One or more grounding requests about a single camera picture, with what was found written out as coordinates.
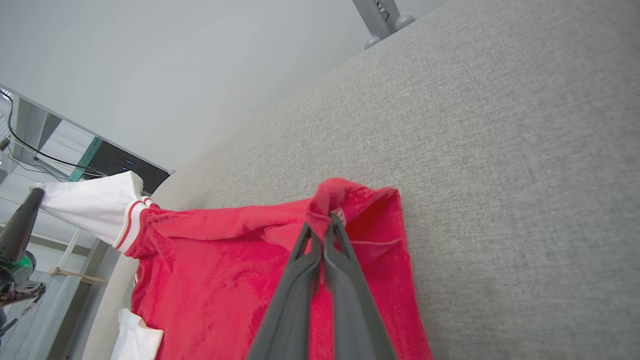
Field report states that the grey desk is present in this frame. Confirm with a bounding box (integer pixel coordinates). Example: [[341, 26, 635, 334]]
[[0, 82, 176, 198]]

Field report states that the thin black desk cable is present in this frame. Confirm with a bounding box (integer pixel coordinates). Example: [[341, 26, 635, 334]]
[[0, 89, 108, 178]]

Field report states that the grey metal post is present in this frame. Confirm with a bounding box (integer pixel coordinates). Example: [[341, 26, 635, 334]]
[[352, 0, 417, 50]]

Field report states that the teal bracket strip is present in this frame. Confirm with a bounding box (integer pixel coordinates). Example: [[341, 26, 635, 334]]
[[68, 137, 103, 182]]

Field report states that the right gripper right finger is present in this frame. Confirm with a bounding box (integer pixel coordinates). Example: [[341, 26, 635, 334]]
[[323, 212, 398, 360]]

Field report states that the wooden stick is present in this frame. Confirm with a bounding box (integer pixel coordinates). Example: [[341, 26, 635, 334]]
[[49, 267, 108, 285]]

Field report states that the black computer box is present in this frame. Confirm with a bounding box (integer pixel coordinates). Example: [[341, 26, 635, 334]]
[[85, 140, 171, 196]]

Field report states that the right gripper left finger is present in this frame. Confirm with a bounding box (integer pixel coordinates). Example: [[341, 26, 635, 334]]
[[246, 221, 325, 360]]

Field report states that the grey fabric sofa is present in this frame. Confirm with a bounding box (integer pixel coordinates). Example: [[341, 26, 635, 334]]
[[80, 0, 640, 360]]

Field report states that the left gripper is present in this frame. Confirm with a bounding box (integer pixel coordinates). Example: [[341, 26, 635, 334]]
[[0, 187, 47, 308]]

